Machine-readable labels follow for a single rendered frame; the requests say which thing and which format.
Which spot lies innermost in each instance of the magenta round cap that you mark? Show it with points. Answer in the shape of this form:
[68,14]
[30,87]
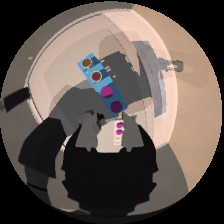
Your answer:
[118,132]
[119,125]
[106,92]

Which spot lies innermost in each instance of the dark purple screw cap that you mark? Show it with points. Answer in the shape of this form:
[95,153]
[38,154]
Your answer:
[116,106]

